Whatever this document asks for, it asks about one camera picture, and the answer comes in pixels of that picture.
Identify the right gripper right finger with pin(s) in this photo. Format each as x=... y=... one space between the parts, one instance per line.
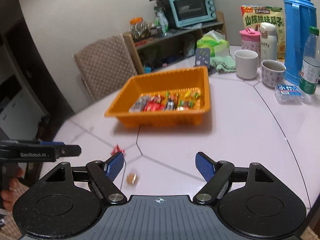
x=217 y=176

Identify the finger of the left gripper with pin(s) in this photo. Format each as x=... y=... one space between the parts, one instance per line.
x=52 y=143
x=62 y=151

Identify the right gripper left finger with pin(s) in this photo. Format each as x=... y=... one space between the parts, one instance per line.
x=102 y=175

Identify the small red candy packet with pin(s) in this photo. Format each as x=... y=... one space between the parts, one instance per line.
x=117 y=149

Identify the silver grey snack packet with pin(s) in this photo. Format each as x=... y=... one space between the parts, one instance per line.
x=139 y=105

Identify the green black snack bag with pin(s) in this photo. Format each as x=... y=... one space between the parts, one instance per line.
x=172 y=101

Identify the large red snack packet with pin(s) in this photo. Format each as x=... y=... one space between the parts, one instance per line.
x=153 y=106

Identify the yellow snack packet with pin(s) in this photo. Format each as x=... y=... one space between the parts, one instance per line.
x=194 y=95

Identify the red gold patterned snack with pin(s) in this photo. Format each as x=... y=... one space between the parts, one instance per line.
x=157 y=99

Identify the person's left hand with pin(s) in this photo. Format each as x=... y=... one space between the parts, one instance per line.
x=10 y=196

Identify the small green candy packet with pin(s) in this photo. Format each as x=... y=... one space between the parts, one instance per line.
x=186 y=103

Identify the quilted beige chair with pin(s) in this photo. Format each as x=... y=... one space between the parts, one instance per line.
x=105 y=66

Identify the orange plastic tray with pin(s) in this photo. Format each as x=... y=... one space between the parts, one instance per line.
x=174 y=81

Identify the clear toothpick box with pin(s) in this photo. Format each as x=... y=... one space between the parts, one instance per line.
x=288 y=95

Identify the green cloth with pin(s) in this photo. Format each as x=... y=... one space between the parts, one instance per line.
x=223 y=64

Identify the patterned small cup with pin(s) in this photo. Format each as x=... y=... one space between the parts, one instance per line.
x=272 y=73

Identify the white mug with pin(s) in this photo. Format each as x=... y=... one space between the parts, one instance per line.
x=246 y=62

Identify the grey phone stand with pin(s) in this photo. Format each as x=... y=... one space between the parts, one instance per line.
x=202 y=57

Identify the green tissue pack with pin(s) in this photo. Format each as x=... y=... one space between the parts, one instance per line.
x=216 y=42

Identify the water bottle green cap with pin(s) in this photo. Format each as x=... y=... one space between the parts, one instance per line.
x=309 y=77

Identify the wooden shelf unit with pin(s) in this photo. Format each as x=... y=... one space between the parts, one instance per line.
x=174 y=46

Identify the pink lidded cup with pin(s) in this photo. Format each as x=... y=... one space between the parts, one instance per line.
x=250 y=40

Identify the white miffy bottle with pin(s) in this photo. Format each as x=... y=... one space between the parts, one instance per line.
x=268 y=42

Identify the orange-lid plastic jar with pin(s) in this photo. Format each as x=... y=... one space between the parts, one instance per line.
x=139 y=29

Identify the green white bag on shelf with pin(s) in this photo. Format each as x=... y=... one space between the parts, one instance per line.
x=161 y=19

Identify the sunflower seed bag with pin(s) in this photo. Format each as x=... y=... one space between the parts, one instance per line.
x=254 y=15

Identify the teal toaster oven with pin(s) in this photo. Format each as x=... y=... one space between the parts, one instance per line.
x=191 y=12

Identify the blue thermos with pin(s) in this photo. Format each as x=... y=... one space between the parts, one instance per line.
x=299 y=16

